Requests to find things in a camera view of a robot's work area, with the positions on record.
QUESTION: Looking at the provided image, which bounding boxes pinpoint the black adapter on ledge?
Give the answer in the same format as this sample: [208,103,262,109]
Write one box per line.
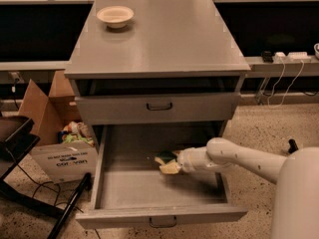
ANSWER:
[261,51,273,63]

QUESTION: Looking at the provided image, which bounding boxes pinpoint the green and yellow sponge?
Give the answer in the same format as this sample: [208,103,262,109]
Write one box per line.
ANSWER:
[155,150,177,165]

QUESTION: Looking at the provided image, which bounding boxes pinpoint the white ceramic bowl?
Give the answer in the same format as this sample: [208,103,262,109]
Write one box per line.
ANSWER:
[97,6,134,29]

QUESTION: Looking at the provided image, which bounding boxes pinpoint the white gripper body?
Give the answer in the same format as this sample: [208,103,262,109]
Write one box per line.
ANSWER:
[177,147,212,173]

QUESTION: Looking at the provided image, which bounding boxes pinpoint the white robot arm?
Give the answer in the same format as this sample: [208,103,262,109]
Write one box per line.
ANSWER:
[155,137,319,239]

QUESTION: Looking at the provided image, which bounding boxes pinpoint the black floor cable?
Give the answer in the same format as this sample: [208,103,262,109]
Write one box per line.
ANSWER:
[6,147,84,214]

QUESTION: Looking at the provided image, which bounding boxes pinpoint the grey drawer cabinet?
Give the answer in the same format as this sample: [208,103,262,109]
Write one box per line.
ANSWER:
[65,0,249,143]

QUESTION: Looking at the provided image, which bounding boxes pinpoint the white power strip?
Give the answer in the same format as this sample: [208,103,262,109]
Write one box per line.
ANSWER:
[274,52,311,63]

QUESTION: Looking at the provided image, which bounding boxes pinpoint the white cable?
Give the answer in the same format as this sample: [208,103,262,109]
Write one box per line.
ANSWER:
[265,57,306,107]

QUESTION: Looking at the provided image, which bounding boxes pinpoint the open grey lower drawer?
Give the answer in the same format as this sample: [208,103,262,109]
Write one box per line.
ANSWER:
[76,122,247,229]

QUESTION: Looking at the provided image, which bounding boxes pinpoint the open cardboard box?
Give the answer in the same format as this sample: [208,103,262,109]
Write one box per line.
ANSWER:
[19,71,98,183]

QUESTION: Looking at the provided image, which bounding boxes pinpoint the colourful items in box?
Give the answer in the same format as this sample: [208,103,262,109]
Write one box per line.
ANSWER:
[58,121,95,146]

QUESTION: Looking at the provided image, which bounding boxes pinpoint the black floor bar right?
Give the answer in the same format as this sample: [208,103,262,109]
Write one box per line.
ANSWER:
[288,138,298,154]

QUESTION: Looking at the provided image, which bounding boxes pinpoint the closed grey upper drawer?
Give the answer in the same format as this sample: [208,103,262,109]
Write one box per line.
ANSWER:
[75,93,239,125]

